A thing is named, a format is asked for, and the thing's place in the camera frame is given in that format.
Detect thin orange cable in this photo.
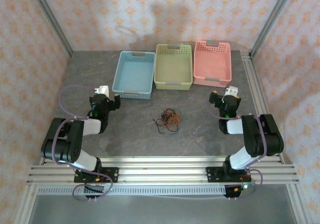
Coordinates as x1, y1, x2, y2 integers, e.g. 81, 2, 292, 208
161, 110, 183, 132

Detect blue plastic basket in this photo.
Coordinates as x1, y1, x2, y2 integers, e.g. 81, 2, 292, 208
111, 50, 156, 101

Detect pink plastic basket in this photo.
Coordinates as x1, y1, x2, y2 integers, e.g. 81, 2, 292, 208
192, 39, 233, 89

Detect green plastic basket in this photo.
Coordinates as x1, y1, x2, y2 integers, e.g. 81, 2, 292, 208
153, 43, 194, 91

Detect aluminium front rails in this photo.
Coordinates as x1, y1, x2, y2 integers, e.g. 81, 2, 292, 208
26, 156, 300, 186

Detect grey metal lower shelf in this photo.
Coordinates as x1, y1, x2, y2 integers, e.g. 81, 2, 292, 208
29, 195, 298, 224

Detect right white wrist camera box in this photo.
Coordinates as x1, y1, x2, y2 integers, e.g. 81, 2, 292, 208
224, 85, 238, 97

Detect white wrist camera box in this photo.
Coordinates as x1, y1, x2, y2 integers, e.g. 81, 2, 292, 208
224, 85, 238, 97
96, 84, 110, 97

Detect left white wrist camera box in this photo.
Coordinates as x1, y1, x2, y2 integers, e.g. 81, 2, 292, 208
96, 84, 110, 97

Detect aluminium side rail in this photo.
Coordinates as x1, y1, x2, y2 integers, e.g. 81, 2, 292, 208
240, 50, 285, 164

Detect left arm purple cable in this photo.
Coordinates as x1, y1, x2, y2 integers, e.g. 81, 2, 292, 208
51, 84, 113, 202

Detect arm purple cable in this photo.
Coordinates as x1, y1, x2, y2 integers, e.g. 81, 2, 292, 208
51, 84, 113, 202
205, 101, 264, 200

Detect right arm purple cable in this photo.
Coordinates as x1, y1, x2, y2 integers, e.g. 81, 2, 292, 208
205, 101, 264, 200

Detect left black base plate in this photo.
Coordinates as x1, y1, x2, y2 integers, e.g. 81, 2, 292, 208
73, 167, 119, 184

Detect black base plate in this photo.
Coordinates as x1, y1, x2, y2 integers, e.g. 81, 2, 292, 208
205, 166, 252, 184
73, 167, 119, 184

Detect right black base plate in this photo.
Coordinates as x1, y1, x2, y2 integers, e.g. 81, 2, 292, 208
205, 166, 252, 184

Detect aluminium frame post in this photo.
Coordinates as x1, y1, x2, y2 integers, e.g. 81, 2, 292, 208
26, 0, 74, 57
249, 0, 297, 57

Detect slotted grey cable duct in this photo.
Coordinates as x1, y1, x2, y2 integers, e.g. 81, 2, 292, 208
37, 185, 227, 196

